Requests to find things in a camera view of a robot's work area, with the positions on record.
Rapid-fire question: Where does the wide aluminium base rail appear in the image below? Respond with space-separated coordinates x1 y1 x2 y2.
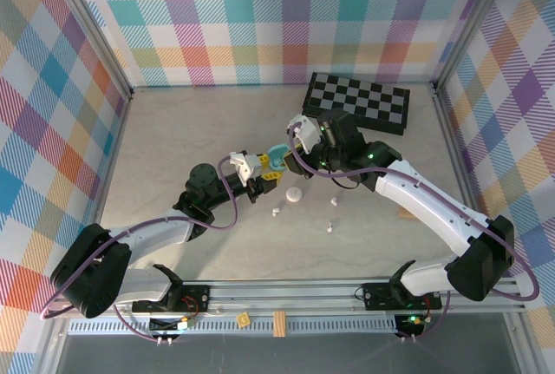
45 277 526 318

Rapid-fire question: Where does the black controller board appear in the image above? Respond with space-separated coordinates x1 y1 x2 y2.
395 313 425 337
149 316 194 337

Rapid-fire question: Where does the aluminium side rail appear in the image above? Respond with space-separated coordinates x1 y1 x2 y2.
428 82 495 279
93 91 134 230

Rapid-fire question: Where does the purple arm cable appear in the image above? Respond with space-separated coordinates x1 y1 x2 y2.
39 157 240 344
285 121 541 344

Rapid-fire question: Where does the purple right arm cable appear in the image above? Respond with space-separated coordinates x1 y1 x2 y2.
285 121 541 344

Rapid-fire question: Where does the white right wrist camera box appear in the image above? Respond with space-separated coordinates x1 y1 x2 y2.
285 115 324 154

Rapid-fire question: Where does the black grey folded chessboard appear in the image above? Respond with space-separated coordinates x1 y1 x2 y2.
302 71 411 135

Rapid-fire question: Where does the light blue charging case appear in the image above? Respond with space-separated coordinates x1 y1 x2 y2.
267 143 291 172

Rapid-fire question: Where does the aluminium frame post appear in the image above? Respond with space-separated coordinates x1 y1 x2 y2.
45 0 134 102
432 0 521 95

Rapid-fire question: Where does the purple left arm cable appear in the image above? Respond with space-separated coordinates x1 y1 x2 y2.
39 157 240 344

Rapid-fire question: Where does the grey slotted cable duct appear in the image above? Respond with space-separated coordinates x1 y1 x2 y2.
68 319 402 336

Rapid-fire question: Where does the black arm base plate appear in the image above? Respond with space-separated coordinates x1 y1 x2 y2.
362 280 443 311
131 285 212 313

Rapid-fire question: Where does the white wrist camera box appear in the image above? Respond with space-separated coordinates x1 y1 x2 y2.
228 151 258 187
285 115 324 154

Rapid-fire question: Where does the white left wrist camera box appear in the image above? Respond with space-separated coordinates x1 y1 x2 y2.
228 151 258 187

